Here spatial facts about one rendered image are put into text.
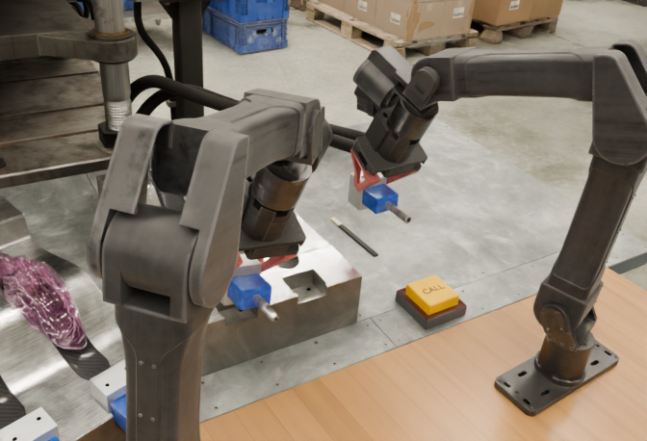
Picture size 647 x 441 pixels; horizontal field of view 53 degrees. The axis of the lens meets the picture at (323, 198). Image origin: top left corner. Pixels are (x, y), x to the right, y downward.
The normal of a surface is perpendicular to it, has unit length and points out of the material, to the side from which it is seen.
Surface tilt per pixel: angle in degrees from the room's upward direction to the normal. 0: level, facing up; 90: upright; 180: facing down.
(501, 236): 0
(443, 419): 0
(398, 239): 0
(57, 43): 90
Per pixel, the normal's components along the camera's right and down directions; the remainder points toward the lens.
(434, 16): 0.53, 0.58
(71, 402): 0.07, -0.86
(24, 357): 0.39, -0.59
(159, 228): -0.07, -0.57
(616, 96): -0.63, 0.36
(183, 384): 0.94, 0.24
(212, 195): -0.18, -0.17
